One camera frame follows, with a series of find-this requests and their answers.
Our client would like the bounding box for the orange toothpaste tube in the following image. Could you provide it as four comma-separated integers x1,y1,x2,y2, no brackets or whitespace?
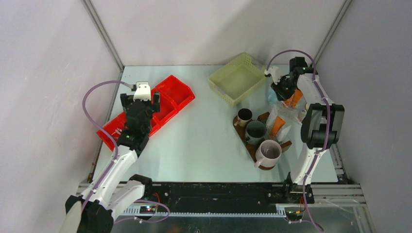
284,89,303,108
269,116,286,138

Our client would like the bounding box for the light blue mug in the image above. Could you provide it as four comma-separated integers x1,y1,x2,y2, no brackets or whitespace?
268,92,279,104

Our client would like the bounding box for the clear textured acrylic tray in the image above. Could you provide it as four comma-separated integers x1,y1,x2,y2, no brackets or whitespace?
275,101,305,125

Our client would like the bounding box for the grey toothbrush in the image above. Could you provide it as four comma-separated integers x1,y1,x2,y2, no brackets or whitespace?
111,128,122,137

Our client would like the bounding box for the dark blue capped tube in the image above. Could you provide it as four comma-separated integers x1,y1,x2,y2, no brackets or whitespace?
265,105,278,128

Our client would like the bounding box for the pink capped tube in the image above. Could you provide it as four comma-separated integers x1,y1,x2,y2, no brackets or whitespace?
276,125,292,142

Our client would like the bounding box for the brown mug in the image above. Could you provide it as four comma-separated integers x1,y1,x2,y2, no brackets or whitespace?
234,108,253,127

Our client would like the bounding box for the cream plastic basket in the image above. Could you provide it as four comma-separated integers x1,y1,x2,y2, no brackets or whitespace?
208,53,266,107

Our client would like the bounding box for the dark green mug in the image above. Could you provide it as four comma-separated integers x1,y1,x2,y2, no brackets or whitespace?
244,120,267,145

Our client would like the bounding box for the pink white mug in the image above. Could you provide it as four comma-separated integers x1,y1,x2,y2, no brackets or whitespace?
254,140,282,169

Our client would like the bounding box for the white mug black handle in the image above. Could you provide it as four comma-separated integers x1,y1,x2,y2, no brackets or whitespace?
297,109,307,123

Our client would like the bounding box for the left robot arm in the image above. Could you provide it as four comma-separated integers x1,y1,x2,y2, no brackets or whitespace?
60,92,160,233

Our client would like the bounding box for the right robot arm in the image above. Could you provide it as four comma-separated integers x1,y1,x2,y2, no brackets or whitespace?
271,74,345,203

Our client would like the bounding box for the brown oval wooden tray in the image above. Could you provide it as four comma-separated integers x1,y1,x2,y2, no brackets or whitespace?
233,112,270,170

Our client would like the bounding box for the red divided organizer bin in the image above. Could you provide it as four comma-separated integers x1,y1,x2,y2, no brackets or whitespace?
103,75,195,141

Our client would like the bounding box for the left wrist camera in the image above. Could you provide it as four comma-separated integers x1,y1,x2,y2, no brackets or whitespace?
131,81,152,101

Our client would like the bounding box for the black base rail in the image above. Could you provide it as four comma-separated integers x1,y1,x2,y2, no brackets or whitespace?
143,182,314,214

